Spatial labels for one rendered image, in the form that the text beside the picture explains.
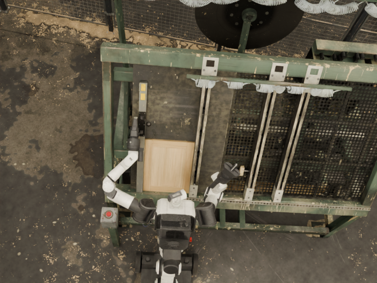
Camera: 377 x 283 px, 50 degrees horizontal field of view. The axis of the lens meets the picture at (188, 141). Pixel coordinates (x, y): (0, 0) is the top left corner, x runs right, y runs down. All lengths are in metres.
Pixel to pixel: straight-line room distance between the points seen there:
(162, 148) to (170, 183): 0.34
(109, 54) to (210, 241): 2.24
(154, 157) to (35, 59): 2.60
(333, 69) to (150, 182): 1.59
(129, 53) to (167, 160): 0.92
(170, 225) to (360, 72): 1.60
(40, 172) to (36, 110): 0.76
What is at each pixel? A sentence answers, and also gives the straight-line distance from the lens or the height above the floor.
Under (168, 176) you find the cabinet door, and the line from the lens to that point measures 3.18.
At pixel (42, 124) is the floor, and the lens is 4.71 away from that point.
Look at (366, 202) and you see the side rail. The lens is 3.67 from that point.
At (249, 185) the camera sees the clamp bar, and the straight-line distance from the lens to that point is 3.22.
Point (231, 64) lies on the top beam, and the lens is 2.66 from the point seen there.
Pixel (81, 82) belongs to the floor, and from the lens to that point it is 4.94.
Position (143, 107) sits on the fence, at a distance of 2.84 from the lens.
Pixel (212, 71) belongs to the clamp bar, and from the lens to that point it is 2.65.
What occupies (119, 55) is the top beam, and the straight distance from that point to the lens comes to 2.64.
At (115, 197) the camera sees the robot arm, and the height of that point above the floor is 1.38.
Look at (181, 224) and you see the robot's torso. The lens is 2.67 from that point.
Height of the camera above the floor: 3.96
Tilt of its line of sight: 62 degrees down
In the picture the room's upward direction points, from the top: 11 degrees clockwise
